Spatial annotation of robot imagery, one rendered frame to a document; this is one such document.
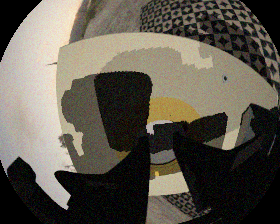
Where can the grey cylinder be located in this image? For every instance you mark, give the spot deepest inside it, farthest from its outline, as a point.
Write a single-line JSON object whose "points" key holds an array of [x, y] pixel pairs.
{"points": [[160, 138]]}

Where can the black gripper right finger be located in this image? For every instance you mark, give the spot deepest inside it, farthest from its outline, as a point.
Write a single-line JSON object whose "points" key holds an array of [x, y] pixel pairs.
{"points": [[206, 169]]}

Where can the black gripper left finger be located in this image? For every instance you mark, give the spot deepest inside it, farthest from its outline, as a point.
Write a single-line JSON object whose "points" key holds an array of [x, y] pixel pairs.
{"points": [[126, 184]]}

